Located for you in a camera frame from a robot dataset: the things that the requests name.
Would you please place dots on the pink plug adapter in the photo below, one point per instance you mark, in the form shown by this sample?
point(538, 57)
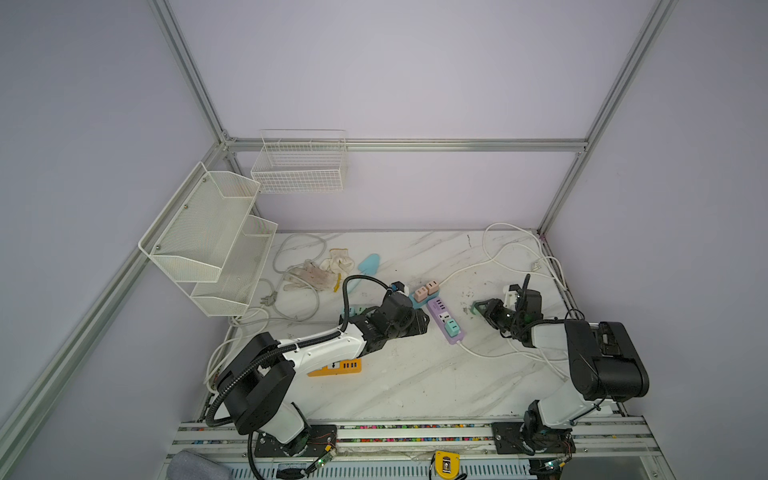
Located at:
point(420, 294)
point(432, 287)

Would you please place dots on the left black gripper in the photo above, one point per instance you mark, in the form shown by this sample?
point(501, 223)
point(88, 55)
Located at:
point(418, 325)

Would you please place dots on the green plug adapter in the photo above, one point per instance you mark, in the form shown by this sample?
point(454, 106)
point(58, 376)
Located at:
point(480, 308)

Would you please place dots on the orange power strip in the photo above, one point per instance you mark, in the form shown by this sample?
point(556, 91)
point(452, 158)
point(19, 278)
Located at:
point(344, 367)

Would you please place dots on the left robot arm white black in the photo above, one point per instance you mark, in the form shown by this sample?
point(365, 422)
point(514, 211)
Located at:
point(251, 392)

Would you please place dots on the pink plug adapter far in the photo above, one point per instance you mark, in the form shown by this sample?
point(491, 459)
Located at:
point(432, 287)

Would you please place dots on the aluminium rail base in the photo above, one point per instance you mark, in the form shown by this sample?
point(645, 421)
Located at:
point(613, 447)

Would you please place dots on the beige power strip bundle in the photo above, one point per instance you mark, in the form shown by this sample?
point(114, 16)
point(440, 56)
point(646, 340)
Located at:
point(327, 275)

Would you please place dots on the white wire basket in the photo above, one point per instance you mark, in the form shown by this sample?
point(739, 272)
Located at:
point(294, 161)

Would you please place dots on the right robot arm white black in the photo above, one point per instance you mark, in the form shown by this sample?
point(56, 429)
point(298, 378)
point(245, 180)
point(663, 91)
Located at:
point(603, 364)

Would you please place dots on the teal plug adapter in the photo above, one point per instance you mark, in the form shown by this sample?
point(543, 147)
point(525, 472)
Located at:
point(452, 328)

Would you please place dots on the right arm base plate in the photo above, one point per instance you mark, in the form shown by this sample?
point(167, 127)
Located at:
point(517, 438)

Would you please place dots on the pink plug adapter near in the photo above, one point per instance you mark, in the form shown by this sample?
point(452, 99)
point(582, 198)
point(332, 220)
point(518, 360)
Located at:
point(420, 294)

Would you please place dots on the white mesh two-tier shelf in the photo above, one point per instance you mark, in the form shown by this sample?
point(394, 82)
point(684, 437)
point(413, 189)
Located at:
point(210, 243)

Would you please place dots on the teal power strip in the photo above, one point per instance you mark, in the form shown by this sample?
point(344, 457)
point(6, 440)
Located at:
point(418, 305)

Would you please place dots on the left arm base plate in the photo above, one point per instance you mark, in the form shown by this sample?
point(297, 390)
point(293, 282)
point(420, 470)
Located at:
point(311, 442)

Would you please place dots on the yellow tape measure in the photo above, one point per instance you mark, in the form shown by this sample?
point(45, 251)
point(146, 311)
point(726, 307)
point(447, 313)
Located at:
point(445, 465)

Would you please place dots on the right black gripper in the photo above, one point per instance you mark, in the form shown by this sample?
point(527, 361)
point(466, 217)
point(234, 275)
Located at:
point(493, 310)

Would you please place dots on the light blue brush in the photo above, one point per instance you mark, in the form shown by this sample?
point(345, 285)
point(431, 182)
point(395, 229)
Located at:
point(369, 266)

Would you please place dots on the grey cloth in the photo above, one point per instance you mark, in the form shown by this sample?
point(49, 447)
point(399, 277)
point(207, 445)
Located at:
point(188, 465)

